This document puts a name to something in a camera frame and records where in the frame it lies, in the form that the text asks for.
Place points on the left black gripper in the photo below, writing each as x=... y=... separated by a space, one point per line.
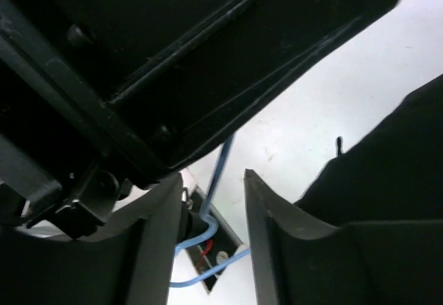
x=94 y=92

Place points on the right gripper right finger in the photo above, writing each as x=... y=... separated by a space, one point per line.
x=299 y=259

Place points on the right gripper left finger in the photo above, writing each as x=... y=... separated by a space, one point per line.
x=128 y=261

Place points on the black trousers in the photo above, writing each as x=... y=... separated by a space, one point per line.
x=393 y=173

